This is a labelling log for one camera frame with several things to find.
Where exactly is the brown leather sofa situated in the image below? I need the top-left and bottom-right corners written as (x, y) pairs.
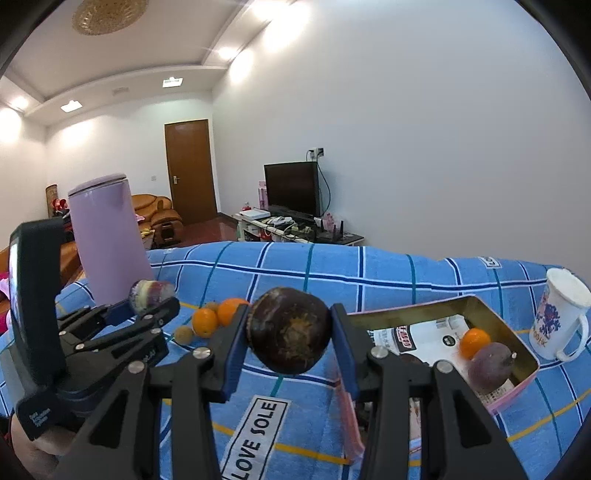
top-left (0, 240), bottom-right (88, 319)

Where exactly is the black router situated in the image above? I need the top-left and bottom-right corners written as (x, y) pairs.
top-left (316, 220), bottom-right (347, 243)

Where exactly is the black television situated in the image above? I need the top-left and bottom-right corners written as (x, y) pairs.
top-left (264, 161), bottom-right (321, 219)

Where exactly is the orange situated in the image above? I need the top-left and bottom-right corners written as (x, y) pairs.
top-left (217, 298), bottom-right (250, 328)
top-left (191, 308), bottom-right (220, 337)
top-left (459, 328), bottom-right (491, 361)

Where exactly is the white printed mug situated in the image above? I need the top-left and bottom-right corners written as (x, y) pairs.
top-left (531, 268), bottom-right (591, 361)

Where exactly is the golden round ceiling lamp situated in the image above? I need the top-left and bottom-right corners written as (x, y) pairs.
top-left (72, 0), bottom-right (149, 35)

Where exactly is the pink tin box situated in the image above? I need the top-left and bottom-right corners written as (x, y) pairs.
top-left (335, 295), bottom-right (540, 462)

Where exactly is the purple passion fruit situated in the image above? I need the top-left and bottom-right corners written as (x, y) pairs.
top-left (467, 342), bottom-right (517, 395)

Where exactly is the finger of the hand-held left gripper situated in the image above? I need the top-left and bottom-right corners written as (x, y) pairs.
top-left (74, 295), bottom-right (182, 357)
top-left (55, 299), bottom-right (139, 334)

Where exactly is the dark brown passion fruit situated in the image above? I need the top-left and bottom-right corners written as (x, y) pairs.
top-left (249, 287), bottom-right (332, 374)

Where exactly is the white television stand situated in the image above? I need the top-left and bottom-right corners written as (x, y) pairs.
top-left (233, 210), bottom-right (365, 246)

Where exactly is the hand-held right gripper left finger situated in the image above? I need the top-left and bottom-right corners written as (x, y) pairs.
top-left (53, 302), bottom-right (252, 480)

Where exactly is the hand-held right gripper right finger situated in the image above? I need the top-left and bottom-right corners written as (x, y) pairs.
top-left (329, 302), bottom-right (529, 480)

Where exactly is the purple kettle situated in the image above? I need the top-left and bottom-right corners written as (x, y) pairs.
top-left (68, 173), bottom-right (152, 306)

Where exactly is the printed paper leaflet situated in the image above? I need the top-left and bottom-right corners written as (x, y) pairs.
top-left (367, 314), bottom-right (513, 402)

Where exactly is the person's left hand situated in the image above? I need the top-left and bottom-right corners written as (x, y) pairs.
top-left (11, 413), bottom-right (73, 469)

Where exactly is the brown wooden door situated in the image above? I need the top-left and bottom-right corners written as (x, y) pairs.
top-left (165, 119), bottom-right (218, 226)

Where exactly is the black power cable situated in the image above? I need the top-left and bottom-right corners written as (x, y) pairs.
top-left (318, 159), bottom-right (332, 217)

